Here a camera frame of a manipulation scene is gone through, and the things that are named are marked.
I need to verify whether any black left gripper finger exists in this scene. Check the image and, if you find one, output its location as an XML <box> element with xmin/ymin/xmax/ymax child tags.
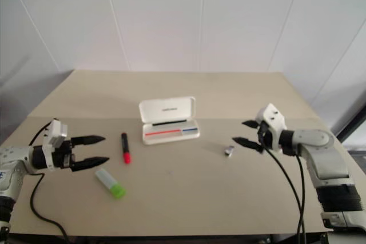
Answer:
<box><xmin>71</xmin><ymin>134</ymin><xmax>106</xmax><ymax>146</ymax></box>
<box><xmin>71</xmin><ymin>156</ymin><xmax>111</xmax><ymax>173</ymax></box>

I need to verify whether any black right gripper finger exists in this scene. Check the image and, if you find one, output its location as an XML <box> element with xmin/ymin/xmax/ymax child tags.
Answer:
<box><xmin>232</xmin><ymin>136</ymin><xmax>264</xmax><ymax>154</ymax></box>
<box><xmin>241</xmin><ymin>119</ymin><xmax>263</xmax><ymax>130</ymax></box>

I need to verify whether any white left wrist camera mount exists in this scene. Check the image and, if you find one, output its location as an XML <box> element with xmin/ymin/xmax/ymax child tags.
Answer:
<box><xmin>42</xmin><ymin>118</ymin><xmax>69</xmax><ymax>172</ymax></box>

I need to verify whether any dark frame under table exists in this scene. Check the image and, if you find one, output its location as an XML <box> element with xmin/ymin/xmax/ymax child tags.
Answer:
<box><xmin>7</xmin><ymin>233</ymin><xmax>325</xmax><ymax>244</ymax></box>

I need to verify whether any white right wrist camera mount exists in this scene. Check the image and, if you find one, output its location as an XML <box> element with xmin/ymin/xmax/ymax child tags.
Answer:
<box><xmin>254</xmin><ymin>102</ymin><xmax>288</xmax><ymax>152</ymax></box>

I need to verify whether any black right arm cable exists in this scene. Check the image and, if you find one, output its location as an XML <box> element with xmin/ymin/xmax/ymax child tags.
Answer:
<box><xmin>257</xmin><ymin>122</ymin><xmax>308</xmax><ymax>244</ymax></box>

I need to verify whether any black marker with red cap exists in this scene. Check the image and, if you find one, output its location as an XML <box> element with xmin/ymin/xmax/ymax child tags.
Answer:
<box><xmin>121</xmin><ymin>132</ymin><xmax>133</xmax><ymax>165</ymax></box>

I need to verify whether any dark window frame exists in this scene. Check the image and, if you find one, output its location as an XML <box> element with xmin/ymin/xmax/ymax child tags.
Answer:
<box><xmin>332</xmin><ymin>94</ymin><xmax>366</xmax><ymax>155</ymax></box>

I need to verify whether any white plastic pencil case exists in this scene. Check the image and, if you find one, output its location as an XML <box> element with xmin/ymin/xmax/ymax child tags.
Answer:
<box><xmin>138</xmin><ymin>95</ymin><xmax>201</xmax><ymax>146</ymax></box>

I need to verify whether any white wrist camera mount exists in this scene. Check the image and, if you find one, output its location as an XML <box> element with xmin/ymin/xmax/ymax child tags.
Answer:
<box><xmin>42</xmin><ymin>118</ymin><xmax>69</xmax><ymax>172</ymax></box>
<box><xmin>254</xmin><ymin>102</ymin><xmax>288</xmax><ymax>152</ymax></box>

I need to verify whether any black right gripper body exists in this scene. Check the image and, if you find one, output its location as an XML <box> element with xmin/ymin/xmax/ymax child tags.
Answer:
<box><xmin>256</xmin><ymin>121</ymin><xmax>280</xmax><ymax>154</ymax></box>

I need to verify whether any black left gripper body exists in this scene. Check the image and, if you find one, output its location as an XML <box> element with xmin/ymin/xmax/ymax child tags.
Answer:
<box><xmin>53</xmin><ymin>138</ymin><xmax>78</xmax><ymax>173</ymax></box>

